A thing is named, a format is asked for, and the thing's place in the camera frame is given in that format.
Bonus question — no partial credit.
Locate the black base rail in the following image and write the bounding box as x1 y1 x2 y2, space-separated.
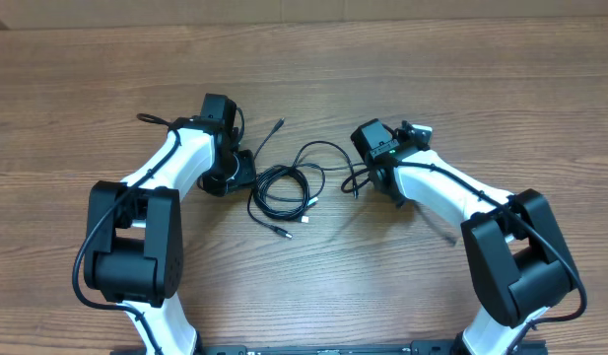
110 338 549 355

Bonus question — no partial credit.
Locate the black USB cable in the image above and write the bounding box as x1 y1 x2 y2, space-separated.
246 164 327 241

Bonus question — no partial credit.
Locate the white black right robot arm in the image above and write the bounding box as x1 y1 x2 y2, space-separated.
359 138 588 354

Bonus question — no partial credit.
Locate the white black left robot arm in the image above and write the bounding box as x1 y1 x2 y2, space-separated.
72 116 255 354

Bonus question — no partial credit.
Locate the black cable with barrel plug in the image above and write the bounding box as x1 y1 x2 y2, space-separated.
251 116 362 200

